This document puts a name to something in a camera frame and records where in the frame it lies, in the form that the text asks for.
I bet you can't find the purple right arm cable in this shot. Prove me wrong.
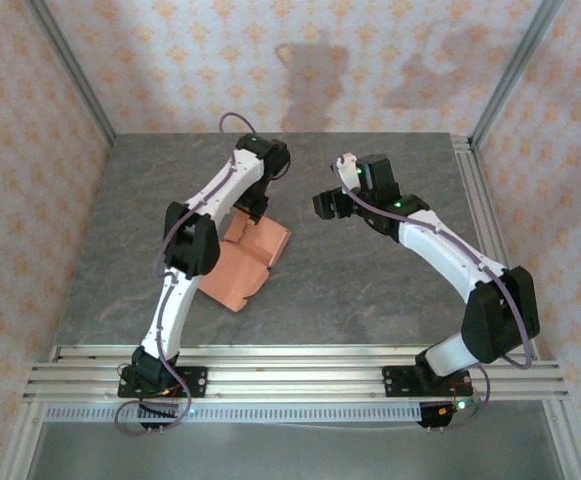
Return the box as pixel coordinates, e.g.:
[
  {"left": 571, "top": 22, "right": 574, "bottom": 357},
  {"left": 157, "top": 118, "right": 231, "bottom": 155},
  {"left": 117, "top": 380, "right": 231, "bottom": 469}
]
[{"left": 332, "top": 154, "right": 535, "bottom": 431}]

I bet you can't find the aluminium frame leg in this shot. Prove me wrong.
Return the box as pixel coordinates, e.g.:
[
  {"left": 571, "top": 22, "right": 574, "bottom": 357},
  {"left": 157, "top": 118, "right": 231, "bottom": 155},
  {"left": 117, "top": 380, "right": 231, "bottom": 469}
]
[
  {"left": 539, "top": 399, "right": 581, "bottom": 480},
  {"left": 0, "top": 399, "right": 46, "bottom": 480}
]

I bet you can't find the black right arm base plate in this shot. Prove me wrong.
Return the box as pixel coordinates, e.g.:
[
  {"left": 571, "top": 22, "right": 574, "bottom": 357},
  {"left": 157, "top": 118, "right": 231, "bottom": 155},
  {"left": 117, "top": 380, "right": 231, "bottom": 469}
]
[{"left": 381, "top": 364, "right": 473, "bottom": 399}]

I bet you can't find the grey metal sheet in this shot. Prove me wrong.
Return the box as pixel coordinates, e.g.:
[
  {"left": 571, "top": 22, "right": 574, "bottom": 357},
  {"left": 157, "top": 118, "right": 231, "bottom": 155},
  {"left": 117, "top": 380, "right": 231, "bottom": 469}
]
[{"left": 24, "top": 422, "right": 566, "bottom": 480}]

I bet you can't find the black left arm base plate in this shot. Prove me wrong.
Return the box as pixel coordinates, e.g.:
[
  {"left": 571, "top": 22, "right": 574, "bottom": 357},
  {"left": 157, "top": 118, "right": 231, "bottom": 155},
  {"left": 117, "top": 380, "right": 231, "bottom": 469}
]
[{"left": 117, "top": 365, "right": 209, "bottom": 400}]

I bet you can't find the wide aluminium mounting beam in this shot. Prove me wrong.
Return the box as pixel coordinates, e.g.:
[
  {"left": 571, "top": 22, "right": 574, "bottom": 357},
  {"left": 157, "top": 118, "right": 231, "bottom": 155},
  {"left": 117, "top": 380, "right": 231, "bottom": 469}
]
[{"left": 22, "top": 362, "right": 571, "bottom": 401}]

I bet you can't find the orange paper box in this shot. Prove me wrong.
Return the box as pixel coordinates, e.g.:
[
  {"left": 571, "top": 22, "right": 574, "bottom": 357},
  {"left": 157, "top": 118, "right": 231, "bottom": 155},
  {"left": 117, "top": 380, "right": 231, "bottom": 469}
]
[{"left": 197, "top": 209, "right": 292, "bottom": 314}]

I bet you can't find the narrow aluminium rail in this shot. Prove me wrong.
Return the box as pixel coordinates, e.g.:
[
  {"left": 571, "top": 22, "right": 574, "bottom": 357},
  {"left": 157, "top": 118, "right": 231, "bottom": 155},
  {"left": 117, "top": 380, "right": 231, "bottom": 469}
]
[{"left": 49, "top": 344, "right": 536, "bottom": 362}]

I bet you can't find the black left controller board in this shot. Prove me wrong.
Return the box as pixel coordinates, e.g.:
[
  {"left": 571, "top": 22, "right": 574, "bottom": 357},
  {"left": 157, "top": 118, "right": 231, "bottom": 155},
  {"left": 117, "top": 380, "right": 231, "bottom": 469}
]
[{"left": 137, "top": 399, "right": 184, "bottom": 434}]

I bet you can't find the black right controller board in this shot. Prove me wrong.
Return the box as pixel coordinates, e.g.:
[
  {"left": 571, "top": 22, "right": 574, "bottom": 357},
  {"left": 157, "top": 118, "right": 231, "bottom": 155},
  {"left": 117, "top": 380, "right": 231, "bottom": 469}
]
[{"left": 416, "top": 398, "right": 485, "bottom": 432}]

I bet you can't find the aluminium frame post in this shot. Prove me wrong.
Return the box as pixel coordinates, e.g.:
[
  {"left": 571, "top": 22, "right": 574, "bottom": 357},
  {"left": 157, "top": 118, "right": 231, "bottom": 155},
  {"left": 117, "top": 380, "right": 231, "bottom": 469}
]
[
  {"left": 22, "top": 0, "right": 117, "bottom": 146},
  {"left": 468, "top": 0, "right": 566, "bottom": 149}
]

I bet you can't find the black controller board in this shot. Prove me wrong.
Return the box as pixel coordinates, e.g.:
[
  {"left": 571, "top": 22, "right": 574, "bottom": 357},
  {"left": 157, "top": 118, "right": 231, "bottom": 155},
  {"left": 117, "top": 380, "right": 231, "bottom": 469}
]
[
  {"left": 416, "top": 398, "right": 485, "bottom": 432},
  {"left": 137, "top": 399, "right": 184, "bottom": 434}
]

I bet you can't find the aluminium side rail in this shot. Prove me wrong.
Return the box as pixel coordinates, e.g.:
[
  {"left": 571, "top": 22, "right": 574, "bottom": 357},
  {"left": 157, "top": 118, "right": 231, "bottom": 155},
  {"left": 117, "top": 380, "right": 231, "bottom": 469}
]
[{"left": 451, "top": 134, "right": 539, "bottom": 361}]

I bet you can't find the slotted grey cable tray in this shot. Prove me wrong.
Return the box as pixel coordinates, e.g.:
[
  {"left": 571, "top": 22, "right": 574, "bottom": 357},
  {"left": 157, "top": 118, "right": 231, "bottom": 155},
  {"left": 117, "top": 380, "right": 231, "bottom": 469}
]
[{"left": 44, "top": 403, "right": 424, "bottom": 424}]

